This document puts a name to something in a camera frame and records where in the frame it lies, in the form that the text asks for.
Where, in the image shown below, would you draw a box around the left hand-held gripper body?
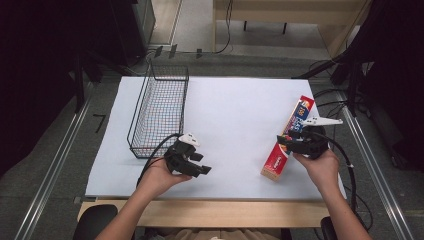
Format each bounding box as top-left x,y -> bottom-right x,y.
163,132 -> 202,176

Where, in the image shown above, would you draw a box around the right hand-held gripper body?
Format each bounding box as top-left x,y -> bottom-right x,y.
292,116 -> 344,160

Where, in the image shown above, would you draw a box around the red toothpaste box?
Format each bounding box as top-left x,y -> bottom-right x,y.
260,95 -> 316,182

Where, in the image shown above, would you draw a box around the person's right hand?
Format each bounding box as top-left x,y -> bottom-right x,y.
292,148 -> 342,195

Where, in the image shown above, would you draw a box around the person's left hand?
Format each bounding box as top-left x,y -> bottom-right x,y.
138,156 -> 193,200

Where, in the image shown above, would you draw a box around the white table sheet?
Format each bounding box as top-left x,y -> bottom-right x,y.
85,76 -> 348,201

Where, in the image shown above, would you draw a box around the wooden table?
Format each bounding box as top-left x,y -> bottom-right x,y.
77,198 -> 332,229

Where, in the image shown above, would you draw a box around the black stand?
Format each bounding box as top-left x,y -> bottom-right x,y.
292,46 -> 368,118
68,49 -> 134,114

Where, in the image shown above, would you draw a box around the black chair armrest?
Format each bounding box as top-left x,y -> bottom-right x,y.
72,204 -> 119,240
320,216 -> 338,240

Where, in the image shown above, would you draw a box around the black curtain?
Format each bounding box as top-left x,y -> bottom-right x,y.
346,0 -> 424,171
0,0 -> 141,178

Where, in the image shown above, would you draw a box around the light wooden bench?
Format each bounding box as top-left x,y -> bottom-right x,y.
212,0 -> 373,59

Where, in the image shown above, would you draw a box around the dark cabinet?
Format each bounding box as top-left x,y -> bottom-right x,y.
108,0 -> 157,67

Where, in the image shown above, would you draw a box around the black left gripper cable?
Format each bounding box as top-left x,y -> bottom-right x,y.
136,133 -> 184,187

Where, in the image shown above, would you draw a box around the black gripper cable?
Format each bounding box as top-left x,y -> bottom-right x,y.
136,133 -> 184,187
311,131 -> 358,218

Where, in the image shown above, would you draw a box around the black floor cables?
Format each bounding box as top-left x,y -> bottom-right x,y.
308,59 -> 349,121

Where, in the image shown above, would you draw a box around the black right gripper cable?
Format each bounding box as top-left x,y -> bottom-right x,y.
311,131 -> 358,218

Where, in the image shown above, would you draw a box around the black wire basket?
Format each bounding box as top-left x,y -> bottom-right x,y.
126,64 -> 190,160

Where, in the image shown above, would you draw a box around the metal floor rail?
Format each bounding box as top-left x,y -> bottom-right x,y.
335,94 -> 415,240
13,81 -> 95,240

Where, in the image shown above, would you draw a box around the black hanging cable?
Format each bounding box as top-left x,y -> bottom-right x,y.
213,0 -> 234,55

